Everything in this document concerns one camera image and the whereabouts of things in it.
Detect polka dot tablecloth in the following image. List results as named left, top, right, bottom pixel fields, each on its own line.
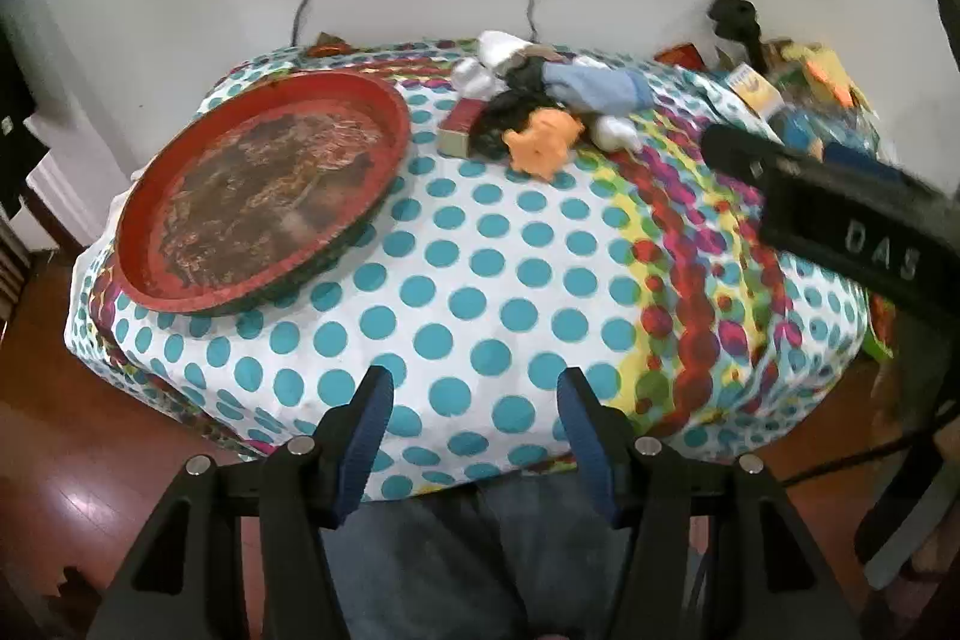
left=64, top=36, right=897, bottom=502

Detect orange toy animal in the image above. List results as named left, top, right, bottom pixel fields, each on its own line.
left=502, top=107, right=586, bottom=180

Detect dark grey sock bundle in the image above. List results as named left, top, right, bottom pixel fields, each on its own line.
left=471, top=89, right=560, bottom=157

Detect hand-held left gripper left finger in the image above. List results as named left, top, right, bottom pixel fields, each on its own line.
left=86, top=364, right=395, bottom=640

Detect dark red box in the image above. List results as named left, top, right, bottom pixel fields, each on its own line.
left=437, top=98, right=488, bottom=155

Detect white folded cloth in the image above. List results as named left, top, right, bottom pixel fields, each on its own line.
left=478, top=30, right=542, bottom=73

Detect person's legs in jeans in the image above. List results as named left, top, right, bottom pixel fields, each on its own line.
left=322, top=482, right=706, bottom=640

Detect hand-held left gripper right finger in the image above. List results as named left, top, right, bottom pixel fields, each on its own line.
left=557, top=368, right=871, bottom=640

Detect dark wooden furniture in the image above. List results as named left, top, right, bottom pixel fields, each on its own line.
left=0, top=212, right=35, bottom=326

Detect black sock bundle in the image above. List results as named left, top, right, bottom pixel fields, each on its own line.
left=504, top=49, right=575, bottom=95

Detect red round tray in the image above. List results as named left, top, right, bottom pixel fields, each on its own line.
left=115, top=70, right=412, bottom=316

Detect blue sock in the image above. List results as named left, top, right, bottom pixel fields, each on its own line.
left=544, top=56, right=652, bottom=112

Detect yellow orange packet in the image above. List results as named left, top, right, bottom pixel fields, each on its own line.
left=780, top=40, right=875, bottom=112

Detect black device on stand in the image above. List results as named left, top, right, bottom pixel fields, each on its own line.
left=709, top=0, right=770, bottom=73

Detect red packet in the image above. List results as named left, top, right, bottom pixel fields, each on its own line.
left=656, top=44, right=706, bottom=73

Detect yellow box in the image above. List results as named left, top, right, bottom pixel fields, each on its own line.
left=724, top=62, right=785, bottom=116

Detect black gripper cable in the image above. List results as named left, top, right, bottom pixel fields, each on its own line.
left=780, top=422, right=960, bottom=485

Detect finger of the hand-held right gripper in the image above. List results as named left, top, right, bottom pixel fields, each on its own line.
left=821, top=141, right=901, bottom=169
left=701, top=122, right=797, bottom=193

